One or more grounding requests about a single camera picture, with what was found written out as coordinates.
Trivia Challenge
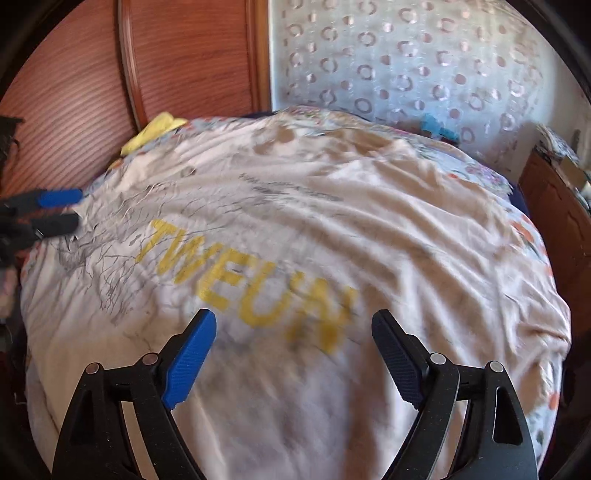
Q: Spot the dark blue blanket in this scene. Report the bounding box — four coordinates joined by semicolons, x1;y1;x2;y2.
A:
507;178;532;220

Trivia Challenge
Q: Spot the beige printed t-shirt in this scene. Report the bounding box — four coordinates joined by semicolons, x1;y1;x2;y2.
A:
21;108;573;480

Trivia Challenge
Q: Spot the wooden dresser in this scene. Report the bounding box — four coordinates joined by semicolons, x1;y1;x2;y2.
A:
518;147;591;326

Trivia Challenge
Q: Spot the cardboard box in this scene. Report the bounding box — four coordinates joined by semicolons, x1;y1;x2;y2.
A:
555;157;591;191

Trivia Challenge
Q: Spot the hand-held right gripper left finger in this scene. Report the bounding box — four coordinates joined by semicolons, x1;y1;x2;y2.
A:
52;308;218;480

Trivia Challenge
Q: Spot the orange fruit print sheet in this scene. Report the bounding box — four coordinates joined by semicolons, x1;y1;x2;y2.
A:
21;115;572;467

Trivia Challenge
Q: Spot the wooden headboard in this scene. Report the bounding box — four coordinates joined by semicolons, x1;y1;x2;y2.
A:
0;0;274;197

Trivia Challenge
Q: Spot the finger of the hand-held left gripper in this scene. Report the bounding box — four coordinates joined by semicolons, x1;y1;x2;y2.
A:
16;213;81;239
8;188;84;211

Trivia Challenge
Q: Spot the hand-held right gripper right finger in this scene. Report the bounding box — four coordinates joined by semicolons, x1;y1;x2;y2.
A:
370;309;540;480

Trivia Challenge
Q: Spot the yellow cloth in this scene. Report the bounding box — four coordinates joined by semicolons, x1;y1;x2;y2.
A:
121;113;188;158

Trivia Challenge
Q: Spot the small blue object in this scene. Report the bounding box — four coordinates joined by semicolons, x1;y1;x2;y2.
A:
419;113;463;145

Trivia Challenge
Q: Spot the patterned cloth on dresser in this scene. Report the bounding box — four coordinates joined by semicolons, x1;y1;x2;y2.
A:
536;123;580;163

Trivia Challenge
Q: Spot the white circle pattern curtain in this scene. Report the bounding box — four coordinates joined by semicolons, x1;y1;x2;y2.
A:
267;0;557;160

